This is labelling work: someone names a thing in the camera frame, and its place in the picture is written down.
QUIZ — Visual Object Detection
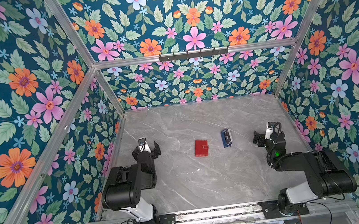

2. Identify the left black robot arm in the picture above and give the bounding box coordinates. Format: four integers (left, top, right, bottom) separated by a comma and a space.
101, 138, 162, 224

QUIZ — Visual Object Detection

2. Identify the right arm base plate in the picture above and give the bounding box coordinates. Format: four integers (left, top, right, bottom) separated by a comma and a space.
258, 200, 310, 219

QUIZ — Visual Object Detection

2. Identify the red leather card holder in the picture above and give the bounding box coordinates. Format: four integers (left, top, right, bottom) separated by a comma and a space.
194, 139, 209, 157

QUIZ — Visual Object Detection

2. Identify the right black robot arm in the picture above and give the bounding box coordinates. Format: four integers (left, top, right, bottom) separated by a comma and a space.
253, 122, 357, 218

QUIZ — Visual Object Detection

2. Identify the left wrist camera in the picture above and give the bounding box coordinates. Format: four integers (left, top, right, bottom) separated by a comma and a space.
138, 138, 146, 148

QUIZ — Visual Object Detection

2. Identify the metal hook rail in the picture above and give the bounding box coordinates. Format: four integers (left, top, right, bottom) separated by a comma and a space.
158, 47, 229, 62

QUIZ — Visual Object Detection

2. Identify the aluminium front rail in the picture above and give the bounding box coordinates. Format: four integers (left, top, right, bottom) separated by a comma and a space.
92, 196, 359, 224

